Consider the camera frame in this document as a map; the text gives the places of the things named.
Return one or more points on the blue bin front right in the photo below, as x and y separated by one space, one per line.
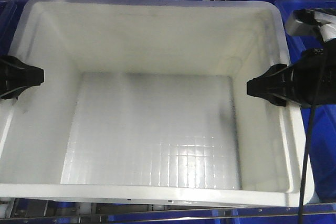
322 151

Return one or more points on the steel front bar right shelf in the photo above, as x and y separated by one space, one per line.
69 212

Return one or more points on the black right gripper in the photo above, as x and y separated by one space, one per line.
314 77

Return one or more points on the white plastic tote bin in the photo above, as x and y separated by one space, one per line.
145 102

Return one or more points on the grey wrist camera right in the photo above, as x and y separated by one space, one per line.
316 22

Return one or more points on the blue bin front left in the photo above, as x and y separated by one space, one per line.
8 9

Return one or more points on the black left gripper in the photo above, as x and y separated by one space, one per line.
17 76

